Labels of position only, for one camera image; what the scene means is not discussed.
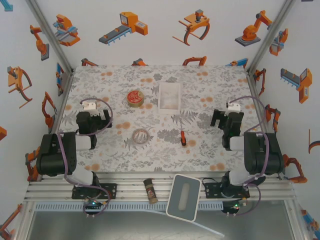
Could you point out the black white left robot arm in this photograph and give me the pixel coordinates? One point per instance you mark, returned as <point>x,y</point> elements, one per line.
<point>50,155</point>

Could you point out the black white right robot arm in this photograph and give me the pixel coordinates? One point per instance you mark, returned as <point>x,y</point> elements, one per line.
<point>262,155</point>

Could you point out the orange black screwdriver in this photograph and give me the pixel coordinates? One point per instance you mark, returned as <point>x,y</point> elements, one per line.
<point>183,140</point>

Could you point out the white rectangular bin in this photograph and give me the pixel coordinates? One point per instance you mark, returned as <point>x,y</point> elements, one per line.
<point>169,98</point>

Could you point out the red round tin can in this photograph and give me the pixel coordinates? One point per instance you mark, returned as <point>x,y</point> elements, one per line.
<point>135,98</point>

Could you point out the clear glass jar lid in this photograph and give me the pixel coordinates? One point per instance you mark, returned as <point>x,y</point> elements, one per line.
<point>141,130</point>

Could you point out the floral table mat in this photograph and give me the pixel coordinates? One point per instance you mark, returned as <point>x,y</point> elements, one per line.
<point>160,157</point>

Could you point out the brown spice bottle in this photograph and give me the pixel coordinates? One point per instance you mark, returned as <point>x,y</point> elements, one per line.
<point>150,192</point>

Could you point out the white grey rectangular tray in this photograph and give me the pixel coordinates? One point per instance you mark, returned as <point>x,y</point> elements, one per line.
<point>185,197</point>

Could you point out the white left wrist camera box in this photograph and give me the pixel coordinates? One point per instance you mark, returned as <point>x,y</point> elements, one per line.
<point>90,106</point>

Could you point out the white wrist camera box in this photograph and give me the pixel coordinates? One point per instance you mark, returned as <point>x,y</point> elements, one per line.
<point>235,106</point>
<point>90,106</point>

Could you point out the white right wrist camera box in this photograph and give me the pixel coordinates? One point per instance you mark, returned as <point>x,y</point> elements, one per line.
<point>235,106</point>

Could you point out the aluminium rail frame base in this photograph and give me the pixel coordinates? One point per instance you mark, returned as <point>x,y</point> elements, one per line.
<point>130,186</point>

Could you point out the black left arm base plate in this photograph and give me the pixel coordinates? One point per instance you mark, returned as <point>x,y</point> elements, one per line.
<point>110,191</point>

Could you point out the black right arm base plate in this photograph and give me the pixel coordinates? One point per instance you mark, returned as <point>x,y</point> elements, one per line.
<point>212,191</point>

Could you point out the aluminium frame post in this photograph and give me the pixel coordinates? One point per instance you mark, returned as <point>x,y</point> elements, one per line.
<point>270,35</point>
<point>50,35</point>

